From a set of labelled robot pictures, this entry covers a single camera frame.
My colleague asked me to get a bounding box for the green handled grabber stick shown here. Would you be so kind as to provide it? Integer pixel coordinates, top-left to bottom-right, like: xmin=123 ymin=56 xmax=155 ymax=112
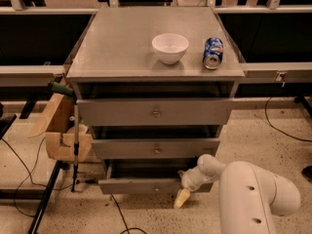
xmin=48 ymin=81 xmax=79 ymax=192

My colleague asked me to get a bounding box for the black floor cable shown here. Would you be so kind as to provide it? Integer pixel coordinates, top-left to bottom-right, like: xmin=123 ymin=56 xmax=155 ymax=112
xmin=76 ymin=178 xmax=148 ymax=234

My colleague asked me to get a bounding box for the white bowl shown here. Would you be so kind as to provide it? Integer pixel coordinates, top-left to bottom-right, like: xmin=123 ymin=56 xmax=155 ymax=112
xmin=152 ymin=33 xmax=189 ymax=64

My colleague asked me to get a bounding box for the blue soda can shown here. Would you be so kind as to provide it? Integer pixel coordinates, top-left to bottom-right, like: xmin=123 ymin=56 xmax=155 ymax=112
xmin=203 ymin=37 xmax=223 ymax=70

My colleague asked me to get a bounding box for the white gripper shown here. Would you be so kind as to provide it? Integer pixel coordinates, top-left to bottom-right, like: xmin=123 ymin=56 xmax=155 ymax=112
xmin=174 ymin=167 xmax=209 ymax=209

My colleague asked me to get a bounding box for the grey drawer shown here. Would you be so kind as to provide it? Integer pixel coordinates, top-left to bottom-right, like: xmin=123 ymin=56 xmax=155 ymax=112
xmin=97 ymin=159 xmax=215 ymax=195
xmin=77 ymin=98 xmax=234 ymax=126
xmin=92 ymin=138 xmax=219 ymax=159

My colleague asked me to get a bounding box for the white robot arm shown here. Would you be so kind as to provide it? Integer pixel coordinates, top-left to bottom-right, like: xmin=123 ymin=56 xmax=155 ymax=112
xmin=175 ymin=154 xmax=301 ymax=234

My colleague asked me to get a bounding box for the cardboard box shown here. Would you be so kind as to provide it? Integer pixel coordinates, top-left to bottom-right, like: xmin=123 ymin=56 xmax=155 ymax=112
xmin=28 ymin=81 xmax=94 ymax=162

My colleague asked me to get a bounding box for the grey middle drawer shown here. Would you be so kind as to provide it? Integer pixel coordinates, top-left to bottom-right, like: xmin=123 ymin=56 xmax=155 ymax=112
xmin=92 ymin=138 xmax=219 ymax=159

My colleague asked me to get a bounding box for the black cable at right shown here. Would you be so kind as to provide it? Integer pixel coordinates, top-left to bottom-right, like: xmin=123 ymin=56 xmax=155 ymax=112
xmin=263 ymin=97 xmax=312 ymax=143

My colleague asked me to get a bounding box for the grey bottom drawer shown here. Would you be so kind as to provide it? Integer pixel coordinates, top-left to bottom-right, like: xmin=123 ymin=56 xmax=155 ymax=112
xmin=97 ymin=159 xmax=215 ymax=195

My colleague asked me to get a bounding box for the grey top drawer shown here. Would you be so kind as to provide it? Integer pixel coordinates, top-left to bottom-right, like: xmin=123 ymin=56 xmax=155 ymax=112
xmin=77 ymin=98 xmax=234 ymax=126

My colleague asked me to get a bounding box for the thin black cable left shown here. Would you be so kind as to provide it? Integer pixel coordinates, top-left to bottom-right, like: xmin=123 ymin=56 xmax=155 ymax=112
xmin=0 ymin=136 xmax=74 ymax=218

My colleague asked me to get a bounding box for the black table leg frame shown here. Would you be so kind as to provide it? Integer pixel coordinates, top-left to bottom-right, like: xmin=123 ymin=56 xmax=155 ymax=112
xmin=0 ymin=161 xmax=69 ymax=234

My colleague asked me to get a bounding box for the grey drawer cabinet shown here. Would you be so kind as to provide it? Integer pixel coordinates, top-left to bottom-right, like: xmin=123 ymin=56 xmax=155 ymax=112
xmin=65 ymin=6 xmax=246 ymax=182

